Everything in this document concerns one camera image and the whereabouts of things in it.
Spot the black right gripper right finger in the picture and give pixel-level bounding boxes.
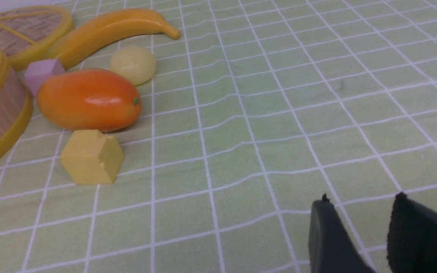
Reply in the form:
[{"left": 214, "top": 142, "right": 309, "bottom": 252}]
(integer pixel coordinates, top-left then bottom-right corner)
[{"left": 387, "top": 192, "right": 437, "bottom": 273}]

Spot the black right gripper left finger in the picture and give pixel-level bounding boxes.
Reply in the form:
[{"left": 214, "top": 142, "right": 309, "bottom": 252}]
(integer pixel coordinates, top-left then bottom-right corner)
[{"left": 309, "top": 194, "right": 374, "bottom": 273}]

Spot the bamboo steamer lid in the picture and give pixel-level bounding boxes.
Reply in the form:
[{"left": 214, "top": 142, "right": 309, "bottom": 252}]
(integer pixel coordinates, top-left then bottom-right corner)
[{"left": 0, "top": 5, "right": 74, "bottom": 72}]

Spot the orange toy mango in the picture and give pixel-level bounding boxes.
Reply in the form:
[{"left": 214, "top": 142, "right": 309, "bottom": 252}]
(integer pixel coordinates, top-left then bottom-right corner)
[{"left": 36, "top": 69, "right": 143, "bottom": 133}]

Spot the yellow toy banana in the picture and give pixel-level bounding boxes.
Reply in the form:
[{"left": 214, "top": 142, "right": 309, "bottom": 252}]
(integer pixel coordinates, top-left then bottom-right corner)
[{"left": 45, "top": 8, "right": 181, "bottom": 70}]

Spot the pink foam cube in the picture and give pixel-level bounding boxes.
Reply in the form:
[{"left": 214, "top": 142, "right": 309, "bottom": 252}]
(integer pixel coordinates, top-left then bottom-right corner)
[{"left": 24, "top": 59, "right": 66, "bottom": 99}]

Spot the green checkered tablecloth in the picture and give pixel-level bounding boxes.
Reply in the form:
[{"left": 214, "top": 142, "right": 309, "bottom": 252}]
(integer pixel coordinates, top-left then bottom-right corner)
[{"left": 0, "top": 0, "right": 437, "bottom": 273}]

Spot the yellow foam block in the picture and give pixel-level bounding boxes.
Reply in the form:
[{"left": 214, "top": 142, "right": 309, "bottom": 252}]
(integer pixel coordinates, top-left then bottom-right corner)
[{"left": 60, "top": 130, "right": 124, "bottom": 185}]

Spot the yellow bun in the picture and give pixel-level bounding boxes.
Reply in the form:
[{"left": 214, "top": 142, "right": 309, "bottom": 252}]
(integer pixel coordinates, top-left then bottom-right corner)
[{"left": 108, "top": 45, "right": 157, "bottom": 85}]

